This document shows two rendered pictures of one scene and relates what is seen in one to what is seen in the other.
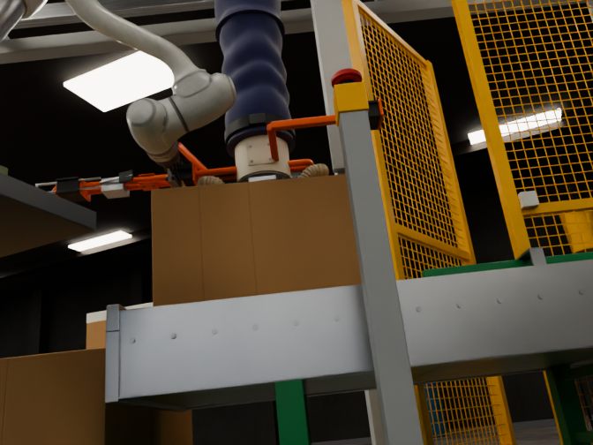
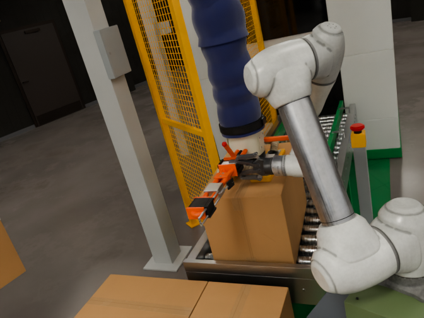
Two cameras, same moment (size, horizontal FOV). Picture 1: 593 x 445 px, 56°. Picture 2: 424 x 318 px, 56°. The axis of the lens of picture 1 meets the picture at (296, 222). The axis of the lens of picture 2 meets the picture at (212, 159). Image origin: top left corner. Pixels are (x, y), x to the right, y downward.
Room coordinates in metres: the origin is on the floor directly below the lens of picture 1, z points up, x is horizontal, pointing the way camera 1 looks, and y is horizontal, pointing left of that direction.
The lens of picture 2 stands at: (0.89, 1.85, 1.79)
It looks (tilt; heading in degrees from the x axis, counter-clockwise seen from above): 22 degrees down; 297
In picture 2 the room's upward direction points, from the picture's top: 15 degrees counter-clockwise
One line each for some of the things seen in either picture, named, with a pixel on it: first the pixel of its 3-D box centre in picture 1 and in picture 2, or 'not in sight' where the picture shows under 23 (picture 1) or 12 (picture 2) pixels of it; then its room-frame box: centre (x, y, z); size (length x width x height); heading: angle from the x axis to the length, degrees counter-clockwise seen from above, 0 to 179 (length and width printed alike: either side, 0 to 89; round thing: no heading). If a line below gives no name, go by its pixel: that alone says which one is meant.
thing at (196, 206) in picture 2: (73, 191); (200, 207); (1.59, 0.69, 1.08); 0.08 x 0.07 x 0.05; 91
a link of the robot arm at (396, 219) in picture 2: not in sight; (404, 234); (0.89, 0.72, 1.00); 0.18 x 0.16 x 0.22; 42
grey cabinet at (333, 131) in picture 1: (349, 141); (113, 52); (2.49, -0.31, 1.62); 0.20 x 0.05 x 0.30; 90
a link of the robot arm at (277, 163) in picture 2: (161, 144); (279, 165); (1.36, 0.35, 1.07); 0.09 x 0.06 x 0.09; 90
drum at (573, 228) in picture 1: (580, 228); not in sight; (8.03, -4.19, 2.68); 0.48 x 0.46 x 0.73; 69
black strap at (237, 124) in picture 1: (259, 137); (241, 122); (1.59, 0.09, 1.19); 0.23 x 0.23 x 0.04
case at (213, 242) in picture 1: (269, 270); (258, 201); (1.59, 0.09, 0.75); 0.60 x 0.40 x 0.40; 94
